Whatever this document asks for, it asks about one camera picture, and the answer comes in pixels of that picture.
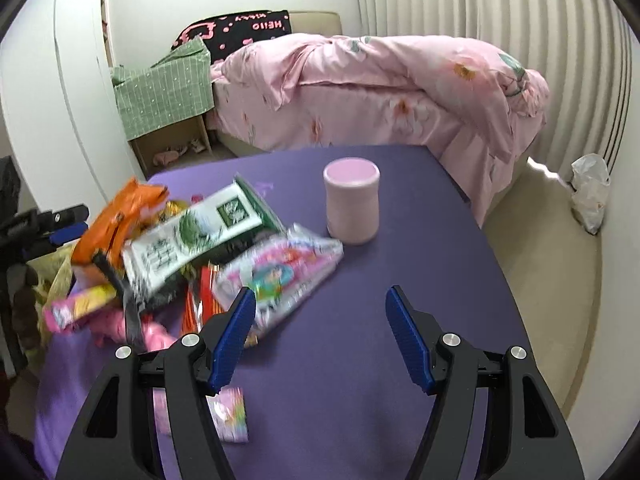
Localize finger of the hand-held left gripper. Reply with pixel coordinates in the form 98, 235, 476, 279
49, 223, 87, 247
9, 204, 90, 235

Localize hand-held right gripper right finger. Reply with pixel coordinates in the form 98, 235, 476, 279
385, 285, 586, 480

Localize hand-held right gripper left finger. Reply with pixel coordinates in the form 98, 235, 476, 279
55, 287, 257, 480

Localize yellow plastic bag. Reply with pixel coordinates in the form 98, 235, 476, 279
25, 245, 76, 356

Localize orange snack packet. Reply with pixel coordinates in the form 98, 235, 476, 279
71, 177, 170, 281

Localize red fruit snack packet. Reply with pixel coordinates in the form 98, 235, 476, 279
180, 265, 221, 341

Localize pink yellow chip packet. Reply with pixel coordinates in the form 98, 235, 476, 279
42, 282, 118, 333

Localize pink cartoon print packet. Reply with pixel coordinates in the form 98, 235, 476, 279
212, 222, 345, 346

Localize green white milk packet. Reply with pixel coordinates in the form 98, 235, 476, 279
122, 175, 287, 306

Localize purple table mat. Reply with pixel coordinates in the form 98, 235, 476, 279
34, 145, 531, 480

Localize small pink card packet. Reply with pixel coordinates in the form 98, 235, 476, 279
207, 386, 250, 444

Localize pink caterpillar toy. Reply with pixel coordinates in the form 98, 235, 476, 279
91, 309, 172, 356

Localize gold candy wrapper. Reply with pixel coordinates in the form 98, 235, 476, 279
161, 199, 192, 221

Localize pink slippers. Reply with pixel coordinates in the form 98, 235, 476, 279
152, 147, 188, 166

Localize white wardrobe door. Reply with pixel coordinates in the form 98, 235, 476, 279
0, 0, 146, 241

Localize wooden open cabinet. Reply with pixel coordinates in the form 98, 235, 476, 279
129, 112, 213, 178

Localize green checked cloth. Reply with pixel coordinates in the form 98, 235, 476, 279
110, 40, 217, 142

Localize white plastic bag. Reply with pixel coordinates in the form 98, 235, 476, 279
570, 154, 612, 236

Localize pink floral duvet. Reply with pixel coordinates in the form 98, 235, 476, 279
207, 33, 551, 228

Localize black pink pillow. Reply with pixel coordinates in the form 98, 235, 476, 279
171, 10, 292, 65

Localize white pleated curtain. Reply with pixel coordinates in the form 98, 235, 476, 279
345, 0, 633, 176

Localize beige bed headboard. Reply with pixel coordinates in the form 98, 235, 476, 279
289, 10, 343, 38

